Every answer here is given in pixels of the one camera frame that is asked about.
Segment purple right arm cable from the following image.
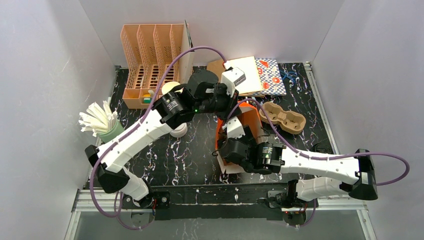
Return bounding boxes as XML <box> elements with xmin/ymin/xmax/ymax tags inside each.
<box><xmin>225</xmin><ymin>98</ymin><xmax>411</xmax><ymax>229</ymax></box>

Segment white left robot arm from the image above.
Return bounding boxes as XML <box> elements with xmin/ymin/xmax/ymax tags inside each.
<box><xmin>84</xmin><ymin>67</ymin><xmax>246</xmax><ymax>203</ymax></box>

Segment brown pulp cup carrier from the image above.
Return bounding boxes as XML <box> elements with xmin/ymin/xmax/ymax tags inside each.
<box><xmin>258</xmin><ymin>101</ymin><xmax>306</xmax><ymax>135</ymax></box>

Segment stack of white paper cups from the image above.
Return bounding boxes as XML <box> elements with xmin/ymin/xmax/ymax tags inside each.
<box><xmin>161</xmin><ymin>81</ymin><xmax>185</xmax><ymax>96</ymax></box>

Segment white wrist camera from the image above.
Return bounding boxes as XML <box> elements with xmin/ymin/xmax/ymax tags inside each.
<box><xmin>220</xmin><ymin>67</ymin><xmax>246</xmax><ymax>97</ymax></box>
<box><xmin>225</xmin><ymin>116</ymin><xmax>246</xmax><ymax>139</ymax></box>

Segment white wrapped straws bundle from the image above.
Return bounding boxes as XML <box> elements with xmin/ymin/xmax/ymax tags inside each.
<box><xmin>78</xmin><ymin>100</ymin><xmax>119</xmax><ymax>137</ymax></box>

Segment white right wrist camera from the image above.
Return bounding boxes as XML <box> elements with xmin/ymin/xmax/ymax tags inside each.
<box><xmin>225</xmin><ymin>116</ymin><xmax>246</xmax><ymax>139</ymax></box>

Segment white lid stack upper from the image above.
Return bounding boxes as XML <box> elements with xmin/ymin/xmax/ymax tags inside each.
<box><xmin>169</xmin><ymin>123</ymin><xmax>188</xmax><ymax>138</ymax></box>

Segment translucent white bottle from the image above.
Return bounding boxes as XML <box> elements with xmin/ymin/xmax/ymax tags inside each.
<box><xmin>148</xmin><ymin>89</ymin><xmax>157</xmax><ymax>99</ymax></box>

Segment pink desk organizer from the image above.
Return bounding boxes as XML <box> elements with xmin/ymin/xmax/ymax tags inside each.
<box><xmin>120</xmin><ymin>22</ymin><xmax>193</xmax><ymax>109</ymax></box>

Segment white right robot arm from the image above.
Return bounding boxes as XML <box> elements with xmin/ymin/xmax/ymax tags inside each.
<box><xmin>217</xmin><ymin>138</ymin><xmax>378</xmax><ymax>206</ymax></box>

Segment blue checkered paper bag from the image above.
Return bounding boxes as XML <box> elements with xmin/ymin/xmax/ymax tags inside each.
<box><xmin>253</xmin><ymin>58</ymin><xmax>287</xmax><ymax>96</ymax></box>

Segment green stamp box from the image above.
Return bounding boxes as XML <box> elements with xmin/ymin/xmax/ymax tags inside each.
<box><xmin>142</xmin><ymin>96</ymin><xmax>153</xmax><ymax>104</ymax></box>

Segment blue rubber bands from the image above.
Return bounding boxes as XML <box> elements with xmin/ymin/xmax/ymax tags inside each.
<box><xmin>279</xmin><ymin>70</ymin><xmax>298</xmax><ymax>84</ymax></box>

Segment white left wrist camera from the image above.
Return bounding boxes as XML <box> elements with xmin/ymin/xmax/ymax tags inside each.
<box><xmin>220</xmin><ymin>67</ymin><xmax>246</xmax><ymax>97</ymax></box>

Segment orange paper bag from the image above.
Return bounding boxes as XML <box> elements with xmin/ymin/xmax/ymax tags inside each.
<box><xmin>215</xmin><ymin>100</ymin><xmax>266</xmax><ymax>175</ymax></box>

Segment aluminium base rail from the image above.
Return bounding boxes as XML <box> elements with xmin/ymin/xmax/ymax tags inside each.
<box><xmin>72</xmin><ymin>184</ymin><xmax>368</xmax><ymax>212</ymax></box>

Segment green paper cup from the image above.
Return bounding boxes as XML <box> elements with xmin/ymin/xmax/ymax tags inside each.
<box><xmin>97</xmin><ymin>120</ymin><xmax>125</xmax><ymax>143</ymax></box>

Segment cream paper bag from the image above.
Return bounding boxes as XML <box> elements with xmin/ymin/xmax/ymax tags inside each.
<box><xmin>228</xmin><ymin>56</ymin><xmax>263</xmax><ymax>95</ymax></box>

